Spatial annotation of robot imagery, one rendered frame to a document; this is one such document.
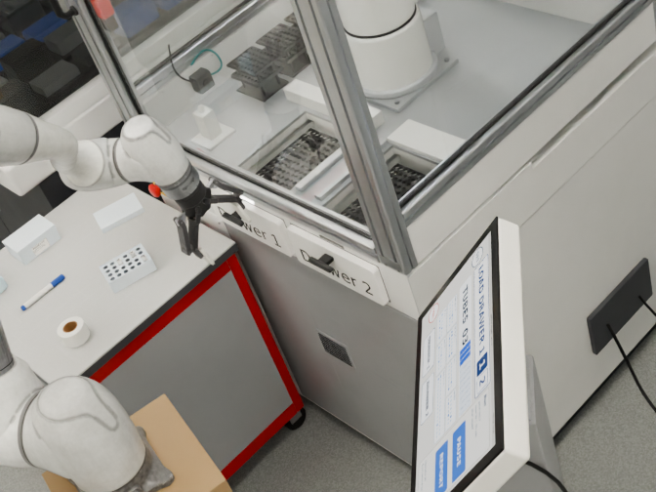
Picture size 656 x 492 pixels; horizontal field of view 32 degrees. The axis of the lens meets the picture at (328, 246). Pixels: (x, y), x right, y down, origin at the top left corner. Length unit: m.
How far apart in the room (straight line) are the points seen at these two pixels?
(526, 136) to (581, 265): 0.50
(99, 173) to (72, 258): 0.66
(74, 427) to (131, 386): 0.76
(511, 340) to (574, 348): 1.19
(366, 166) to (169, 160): 0.49
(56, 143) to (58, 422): 0.52
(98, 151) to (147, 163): 0.12
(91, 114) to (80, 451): 1.44
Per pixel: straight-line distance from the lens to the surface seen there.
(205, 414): 3.14
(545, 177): 2.67
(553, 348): 2.98
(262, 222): 2.73
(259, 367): 3.20
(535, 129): 2.58
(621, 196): 2.98
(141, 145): 2.46
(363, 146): 2.18
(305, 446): 3.42
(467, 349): 1.99
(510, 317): 1.92
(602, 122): 2.80
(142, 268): 2.95
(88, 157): 2.52
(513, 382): 1.83
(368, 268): 2.47
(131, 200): 3.21
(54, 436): 2.21
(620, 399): 3.31
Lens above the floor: 2.58
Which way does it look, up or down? 40 degrees down
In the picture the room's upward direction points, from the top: 21 degrees counter-clockwise
